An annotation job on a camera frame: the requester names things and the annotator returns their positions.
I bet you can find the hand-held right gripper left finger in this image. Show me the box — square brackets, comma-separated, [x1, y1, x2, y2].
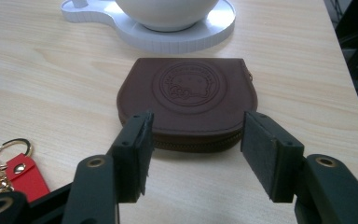
[106, 110, 155, 204]

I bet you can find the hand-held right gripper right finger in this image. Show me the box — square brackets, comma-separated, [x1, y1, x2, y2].
[240, 110, 306, 203]

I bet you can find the brown leather coin purse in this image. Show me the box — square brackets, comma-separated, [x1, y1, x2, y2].
[116, 57, 259, 154]

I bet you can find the white stand with pole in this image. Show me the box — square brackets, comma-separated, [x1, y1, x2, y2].
[60, 0, 238, 55]

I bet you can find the white bowl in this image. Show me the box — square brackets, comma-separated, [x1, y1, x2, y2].
[115, 0, 220, 33]

